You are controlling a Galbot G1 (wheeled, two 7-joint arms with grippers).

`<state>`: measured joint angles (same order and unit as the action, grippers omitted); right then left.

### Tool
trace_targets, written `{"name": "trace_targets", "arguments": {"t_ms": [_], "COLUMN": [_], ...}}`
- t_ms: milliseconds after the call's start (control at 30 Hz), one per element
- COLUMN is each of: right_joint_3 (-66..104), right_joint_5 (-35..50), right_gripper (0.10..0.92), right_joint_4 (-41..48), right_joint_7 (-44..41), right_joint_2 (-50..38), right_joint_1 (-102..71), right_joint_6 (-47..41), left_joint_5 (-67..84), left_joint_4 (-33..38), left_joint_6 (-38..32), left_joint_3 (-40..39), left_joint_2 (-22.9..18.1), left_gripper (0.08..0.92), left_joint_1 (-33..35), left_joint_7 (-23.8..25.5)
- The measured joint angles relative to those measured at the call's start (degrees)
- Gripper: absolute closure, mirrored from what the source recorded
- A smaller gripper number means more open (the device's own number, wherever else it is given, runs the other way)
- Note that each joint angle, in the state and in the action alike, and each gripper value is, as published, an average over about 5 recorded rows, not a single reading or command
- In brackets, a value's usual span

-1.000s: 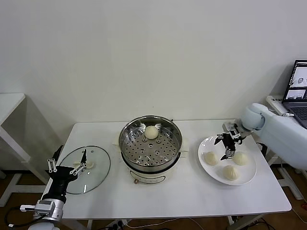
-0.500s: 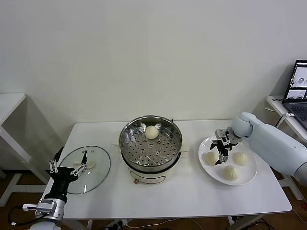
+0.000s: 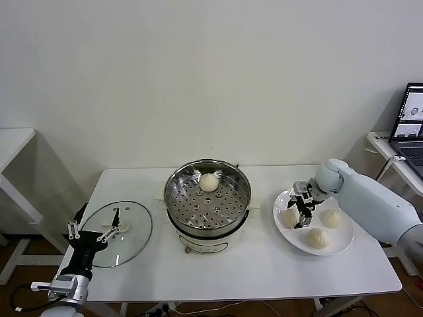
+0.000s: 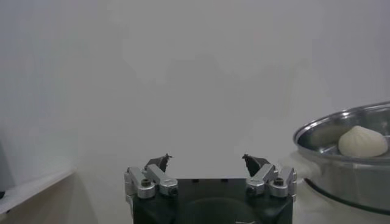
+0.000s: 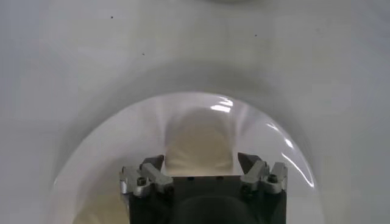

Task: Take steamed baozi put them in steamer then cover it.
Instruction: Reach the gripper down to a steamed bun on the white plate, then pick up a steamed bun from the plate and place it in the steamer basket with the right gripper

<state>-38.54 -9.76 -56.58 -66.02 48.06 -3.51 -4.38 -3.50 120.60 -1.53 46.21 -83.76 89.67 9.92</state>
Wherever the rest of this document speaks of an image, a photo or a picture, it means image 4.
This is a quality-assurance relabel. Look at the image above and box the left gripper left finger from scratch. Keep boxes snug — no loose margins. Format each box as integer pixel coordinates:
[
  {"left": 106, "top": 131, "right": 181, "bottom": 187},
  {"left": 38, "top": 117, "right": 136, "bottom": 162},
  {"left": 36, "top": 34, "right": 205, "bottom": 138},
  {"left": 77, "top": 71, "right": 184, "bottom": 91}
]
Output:
[{"left": 124, "top": 153, "right": 179, "bottom": 199}]

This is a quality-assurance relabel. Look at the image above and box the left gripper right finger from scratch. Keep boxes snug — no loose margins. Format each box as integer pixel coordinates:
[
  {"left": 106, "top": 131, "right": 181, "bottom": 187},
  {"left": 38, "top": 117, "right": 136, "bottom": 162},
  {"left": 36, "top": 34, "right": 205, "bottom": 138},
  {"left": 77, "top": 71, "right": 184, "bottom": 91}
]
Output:
[{"left": 242, "top": 153, "right": 298, "bottom": 198}]

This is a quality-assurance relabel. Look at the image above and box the white steamed baozi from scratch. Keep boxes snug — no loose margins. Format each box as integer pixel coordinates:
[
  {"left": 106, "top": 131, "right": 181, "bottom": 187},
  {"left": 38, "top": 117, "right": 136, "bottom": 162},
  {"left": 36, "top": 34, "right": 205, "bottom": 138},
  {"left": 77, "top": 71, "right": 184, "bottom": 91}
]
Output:
[{"left": 338, "top": 125, "right": 389, "bottom": 158}]

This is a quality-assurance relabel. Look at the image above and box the stainless steel steamer basket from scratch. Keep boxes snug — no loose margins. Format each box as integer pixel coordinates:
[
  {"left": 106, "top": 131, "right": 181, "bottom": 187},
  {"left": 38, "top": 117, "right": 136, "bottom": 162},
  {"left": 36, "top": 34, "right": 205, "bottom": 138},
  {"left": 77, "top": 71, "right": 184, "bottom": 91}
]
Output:
[{"left": 292, "top": 102, "right": 390, "bottom": 214}]

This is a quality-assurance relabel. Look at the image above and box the cream electric cooker base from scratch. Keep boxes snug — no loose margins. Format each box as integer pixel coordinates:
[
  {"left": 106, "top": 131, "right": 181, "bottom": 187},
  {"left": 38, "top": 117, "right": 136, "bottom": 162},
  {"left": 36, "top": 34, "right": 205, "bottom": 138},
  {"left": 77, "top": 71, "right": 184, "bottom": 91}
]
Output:
[{"left": 283, "top": 152, "right": 390, "bottom": 224}]

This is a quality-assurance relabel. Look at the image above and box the white side table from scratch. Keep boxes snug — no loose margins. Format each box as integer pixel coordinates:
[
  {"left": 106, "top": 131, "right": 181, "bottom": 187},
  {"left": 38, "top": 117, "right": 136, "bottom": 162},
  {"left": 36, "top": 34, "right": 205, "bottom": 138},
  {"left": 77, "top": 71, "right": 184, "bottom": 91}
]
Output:
[{"left": 0, "top": 166, "right": 77, "bottom": 224}]

